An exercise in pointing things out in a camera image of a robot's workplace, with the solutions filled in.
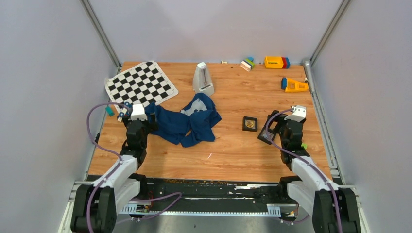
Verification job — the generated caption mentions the white green blue blocks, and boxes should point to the white green blue blocks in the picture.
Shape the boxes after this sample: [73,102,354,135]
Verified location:
[240,57,255,72]

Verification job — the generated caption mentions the yellow toy block bin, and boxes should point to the yellow toy block bin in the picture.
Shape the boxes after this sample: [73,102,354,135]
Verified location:
[264,56,291,69]

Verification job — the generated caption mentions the yellow round brooch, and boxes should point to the yellow round brooch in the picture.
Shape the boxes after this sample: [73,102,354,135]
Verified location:
[245,119,255,129]

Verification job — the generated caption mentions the red white blue toy car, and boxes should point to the red white blue toy car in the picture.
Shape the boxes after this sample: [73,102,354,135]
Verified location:
[117,102,132,122]

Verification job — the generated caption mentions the teal small block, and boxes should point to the teal small block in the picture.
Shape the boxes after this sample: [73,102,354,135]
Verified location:
[105,106,115,117]

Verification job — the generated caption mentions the white metronome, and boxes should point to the white metronome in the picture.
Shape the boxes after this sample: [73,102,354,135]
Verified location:
[192,62,215,97]

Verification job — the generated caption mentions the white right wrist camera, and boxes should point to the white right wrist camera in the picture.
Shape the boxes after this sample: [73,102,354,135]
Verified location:
[285,105,307,123]

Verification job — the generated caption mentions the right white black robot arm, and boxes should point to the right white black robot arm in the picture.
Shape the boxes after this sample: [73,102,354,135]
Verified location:
[261,105,362,233]

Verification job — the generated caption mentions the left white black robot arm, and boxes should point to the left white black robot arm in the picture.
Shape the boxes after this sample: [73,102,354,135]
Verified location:
[70,113,158,233]

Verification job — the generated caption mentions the checkered chessboard mat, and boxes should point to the checkered chessboard mat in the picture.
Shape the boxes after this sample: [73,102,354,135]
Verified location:
[104,62,179,107]

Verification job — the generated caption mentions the grey metal pipe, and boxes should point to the grey metal pipe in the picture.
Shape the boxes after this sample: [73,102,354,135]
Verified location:
[302,58,315,94]

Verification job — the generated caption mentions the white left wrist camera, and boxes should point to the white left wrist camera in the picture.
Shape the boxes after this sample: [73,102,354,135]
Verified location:
[130,104,148,121]

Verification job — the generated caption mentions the yellow blue toy ramp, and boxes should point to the yellow blue toy ramp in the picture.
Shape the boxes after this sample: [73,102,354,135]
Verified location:
[281,77,309,93]

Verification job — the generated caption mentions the blue cartoon print shirt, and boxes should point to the blue cartoon print shirt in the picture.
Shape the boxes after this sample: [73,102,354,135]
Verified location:
[145,93,222,148]

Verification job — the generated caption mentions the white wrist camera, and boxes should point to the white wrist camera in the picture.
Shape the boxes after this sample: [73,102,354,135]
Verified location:
[285,105,307,123]
[130,104,148,121]

